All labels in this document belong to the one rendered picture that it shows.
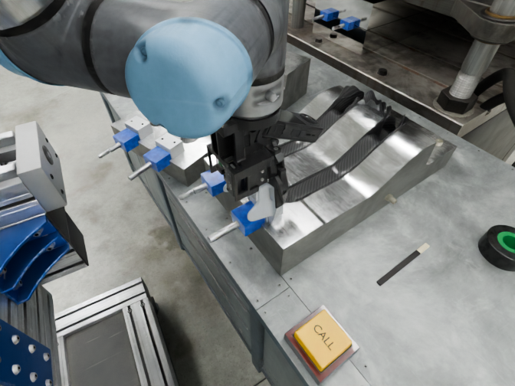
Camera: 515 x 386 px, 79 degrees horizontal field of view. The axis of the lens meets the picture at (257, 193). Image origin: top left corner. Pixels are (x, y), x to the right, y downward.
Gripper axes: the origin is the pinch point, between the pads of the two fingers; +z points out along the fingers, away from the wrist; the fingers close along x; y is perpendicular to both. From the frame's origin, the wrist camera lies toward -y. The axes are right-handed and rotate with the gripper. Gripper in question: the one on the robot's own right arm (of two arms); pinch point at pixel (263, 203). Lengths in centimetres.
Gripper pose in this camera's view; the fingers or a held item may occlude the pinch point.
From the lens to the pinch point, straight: 53.4
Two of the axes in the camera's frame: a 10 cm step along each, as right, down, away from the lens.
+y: -8.2, 4.3, -3.8
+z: 0.0, 6.7, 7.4
